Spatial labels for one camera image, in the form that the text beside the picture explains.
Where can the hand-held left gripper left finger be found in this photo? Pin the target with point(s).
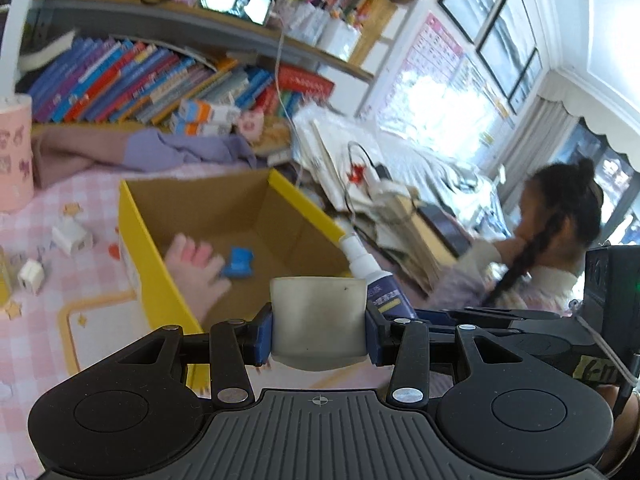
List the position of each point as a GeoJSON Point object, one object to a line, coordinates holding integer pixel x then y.
{"type": "Point", "coordinates": [262, 332]}

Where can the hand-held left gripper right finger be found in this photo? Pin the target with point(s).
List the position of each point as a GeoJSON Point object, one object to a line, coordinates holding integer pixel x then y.
{"type": "Point", "coordinates": [372, 335]}

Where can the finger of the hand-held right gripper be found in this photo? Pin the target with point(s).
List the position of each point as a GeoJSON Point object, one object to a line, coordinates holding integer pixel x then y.
{"type": "Point", "coordinates": [500, 317]}

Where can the white blue spray bottle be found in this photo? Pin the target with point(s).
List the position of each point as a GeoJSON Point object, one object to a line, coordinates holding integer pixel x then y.
{"type": "Point", "coordinates": [380, 290]}

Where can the small blue stapler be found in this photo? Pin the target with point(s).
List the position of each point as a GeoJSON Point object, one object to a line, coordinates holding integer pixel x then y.
{"type": "Point", "coordinates": [236, 262]}

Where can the pink knit glove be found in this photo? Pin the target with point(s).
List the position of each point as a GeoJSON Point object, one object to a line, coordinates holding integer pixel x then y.
{"type": "Point", "coordinates": [195, 275]}

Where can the yellow cardboard box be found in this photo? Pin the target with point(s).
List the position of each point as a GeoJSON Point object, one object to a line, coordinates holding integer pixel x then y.
{"type": "Point", "coordinates": [280, 220]}

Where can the large white charger plug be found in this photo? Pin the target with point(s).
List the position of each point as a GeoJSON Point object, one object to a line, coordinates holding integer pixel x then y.
{"type": "Point", "coordinates": [72, 235]}

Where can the small white charger cube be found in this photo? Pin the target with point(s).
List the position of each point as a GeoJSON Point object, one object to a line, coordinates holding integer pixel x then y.
{"type": "Point", "coordinates": [31, 276]}

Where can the black flat device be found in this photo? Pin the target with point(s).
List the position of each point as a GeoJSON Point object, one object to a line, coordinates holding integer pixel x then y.
{"type": "Point", "coordinates": [445, 230]}

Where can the white power strip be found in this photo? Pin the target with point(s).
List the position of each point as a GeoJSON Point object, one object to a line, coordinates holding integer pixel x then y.
{"type": "Point", "coordinates": [350, 152]}

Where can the white curtain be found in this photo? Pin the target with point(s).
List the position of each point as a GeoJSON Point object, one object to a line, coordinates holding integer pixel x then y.
{"type": "Point", "coordinates": [545, 125]}

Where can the stack of papers and books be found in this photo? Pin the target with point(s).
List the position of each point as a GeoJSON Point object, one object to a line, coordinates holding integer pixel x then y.
{"type": "Point", "coordinates": [325, 135]}

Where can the pink pig plush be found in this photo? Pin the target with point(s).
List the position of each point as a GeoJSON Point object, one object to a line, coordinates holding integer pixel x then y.
{"type": "Point", "coordinates": [250, 125]}

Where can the pink purple garment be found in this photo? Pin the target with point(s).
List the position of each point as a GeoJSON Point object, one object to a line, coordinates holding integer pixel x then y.
{"type": "Point", "coordinates": [150, 152]}

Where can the orange blue white carton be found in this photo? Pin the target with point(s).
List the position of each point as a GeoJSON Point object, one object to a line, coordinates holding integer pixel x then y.
{"type": "Point", "coordinates": [197, 127]}
{"type": "Point", "coordinates": [210, 110]}

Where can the small black framed picture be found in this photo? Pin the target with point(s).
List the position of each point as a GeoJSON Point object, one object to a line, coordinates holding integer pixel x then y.
{"type": "Point", "coordinates": [525, 85]}

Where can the red flat box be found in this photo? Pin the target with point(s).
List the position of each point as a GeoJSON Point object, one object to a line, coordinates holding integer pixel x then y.
{"type": "Point", "coordinates": [305, 81]}

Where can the pink alphabet poster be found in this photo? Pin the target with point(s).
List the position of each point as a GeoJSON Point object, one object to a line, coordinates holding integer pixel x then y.
{"type": "Point", "coordinates": [425, 70]}

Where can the row of large children's books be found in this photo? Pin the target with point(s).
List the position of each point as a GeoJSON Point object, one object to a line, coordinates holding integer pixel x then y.
{"type": "Point", "coordinates": [140, 80]}

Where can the white desk organizer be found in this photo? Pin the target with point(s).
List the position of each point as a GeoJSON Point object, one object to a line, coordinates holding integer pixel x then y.
{"type": "Point", "coordinates": [340, 40]}

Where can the pink cylindrical canister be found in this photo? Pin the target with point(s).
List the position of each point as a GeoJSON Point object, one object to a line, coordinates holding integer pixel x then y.
{"type": "Point", "coordinates": [15, 160]}

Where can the wooden bookshelf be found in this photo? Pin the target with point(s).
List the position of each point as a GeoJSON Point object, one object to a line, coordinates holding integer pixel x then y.
{"type": "Point", "coordinates": [150, 22]}

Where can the smartphone with lit screen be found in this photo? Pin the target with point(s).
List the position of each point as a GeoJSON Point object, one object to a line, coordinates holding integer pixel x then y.
{"type": "Point", "coordinates": [235, 2]}

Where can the thick black-cover book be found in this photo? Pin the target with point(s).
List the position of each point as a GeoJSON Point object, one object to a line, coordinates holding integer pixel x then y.
{"type": "Point", "coordinates": [45, 52]}

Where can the white wall chart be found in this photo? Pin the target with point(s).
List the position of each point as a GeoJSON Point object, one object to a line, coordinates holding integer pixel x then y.
{"type": "Point", "coordinates": [487, 95]}

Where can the white shelf post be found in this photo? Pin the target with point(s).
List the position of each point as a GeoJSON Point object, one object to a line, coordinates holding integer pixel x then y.
{"type": "Point", "coordinates": [12, 35]}

